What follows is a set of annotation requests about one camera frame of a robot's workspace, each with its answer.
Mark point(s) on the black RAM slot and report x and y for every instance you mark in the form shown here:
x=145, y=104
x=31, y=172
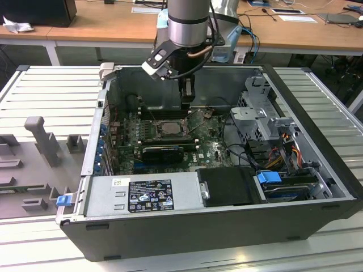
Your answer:
x=161, y=109
x=167, y=138
x=161, y=112
x=164, y=117
x=167, y=142

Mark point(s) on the black computer tower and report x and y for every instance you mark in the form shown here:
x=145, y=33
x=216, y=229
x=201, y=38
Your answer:
x=37, y=12

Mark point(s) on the crumpled white paper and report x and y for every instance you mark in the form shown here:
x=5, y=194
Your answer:
x=17, y=27

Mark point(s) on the blue expansion slot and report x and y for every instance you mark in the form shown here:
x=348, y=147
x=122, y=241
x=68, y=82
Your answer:
x=147, y=165

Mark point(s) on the metal locking lever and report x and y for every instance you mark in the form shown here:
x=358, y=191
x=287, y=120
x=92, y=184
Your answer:
x=198, y=125

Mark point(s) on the black graphics card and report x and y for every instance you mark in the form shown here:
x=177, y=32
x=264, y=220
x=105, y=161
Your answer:
x=161, y=154

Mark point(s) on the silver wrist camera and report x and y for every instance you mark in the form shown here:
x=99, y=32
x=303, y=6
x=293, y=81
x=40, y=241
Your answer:
x=154, y=69

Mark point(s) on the grey case latch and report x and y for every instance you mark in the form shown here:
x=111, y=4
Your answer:
x=107, y=71

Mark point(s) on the wooden desk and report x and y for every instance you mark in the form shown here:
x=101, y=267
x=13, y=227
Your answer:
x=113, y=25

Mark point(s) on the blue slot clip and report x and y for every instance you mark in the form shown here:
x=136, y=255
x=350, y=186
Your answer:
x=103, y=129
x=101, y=140
x=99, y=150
x=98, y=163

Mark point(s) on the silver CPU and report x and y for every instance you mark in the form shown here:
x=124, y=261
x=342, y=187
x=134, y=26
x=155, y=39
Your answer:
x=171, y=128

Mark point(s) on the metal drive cage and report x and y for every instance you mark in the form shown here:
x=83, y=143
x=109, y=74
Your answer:
x=255, y=116

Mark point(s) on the hard disk in blue carrier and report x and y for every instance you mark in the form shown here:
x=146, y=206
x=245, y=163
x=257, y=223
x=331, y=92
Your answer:
x=268, y=180

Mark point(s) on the CPU socket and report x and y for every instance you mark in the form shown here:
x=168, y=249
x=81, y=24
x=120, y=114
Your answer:
x=173, y=136

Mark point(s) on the black plastic shroud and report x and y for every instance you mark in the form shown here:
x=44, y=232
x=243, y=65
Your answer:
x=227, y=187

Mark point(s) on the grey desk hatch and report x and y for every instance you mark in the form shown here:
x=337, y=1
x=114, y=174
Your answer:
x=147, y=10

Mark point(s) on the white paper sheet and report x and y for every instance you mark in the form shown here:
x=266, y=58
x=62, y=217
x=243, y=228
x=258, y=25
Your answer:
x=297, y=18

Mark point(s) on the green RAM stick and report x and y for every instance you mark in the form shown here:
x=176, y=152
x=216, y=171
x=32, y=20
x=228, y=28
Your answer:
x=11, y=189

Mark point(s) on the white framed tablet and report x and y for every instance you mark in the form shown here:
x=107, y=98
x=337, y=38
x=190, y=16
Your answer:
x=286, y=11

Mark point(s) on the grey power supply unit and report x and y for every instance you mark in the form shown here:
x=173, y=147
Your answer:
x=102, y=198

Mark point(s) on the green motherboard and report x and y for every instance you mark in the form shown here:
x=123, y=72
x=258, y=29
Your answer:
x=204, y=141

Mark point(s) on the black PC case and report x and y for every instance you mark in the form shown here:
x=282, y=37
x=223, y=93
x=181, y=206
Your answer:
x=198, y=235

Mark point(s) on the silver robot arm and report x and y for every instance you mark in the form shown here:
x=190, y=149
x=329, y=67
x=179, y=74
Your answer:
x=188, y=28

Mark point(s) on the grey parts rack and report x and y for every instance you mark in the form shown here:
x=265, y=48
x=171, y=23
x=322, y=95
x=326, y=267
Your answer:
x=34, y=170

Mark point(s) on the blue case latch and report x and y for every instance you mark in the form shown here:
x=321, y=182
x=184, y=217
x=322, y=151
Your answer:
x=63, y=201

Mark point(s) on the blue book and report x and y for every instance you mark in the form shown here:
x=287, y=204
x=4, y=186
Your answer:
x=259, y=3

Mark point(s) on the grey laptop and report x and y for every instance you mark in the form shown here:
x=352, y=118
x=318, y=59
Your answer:
x=340, y=18

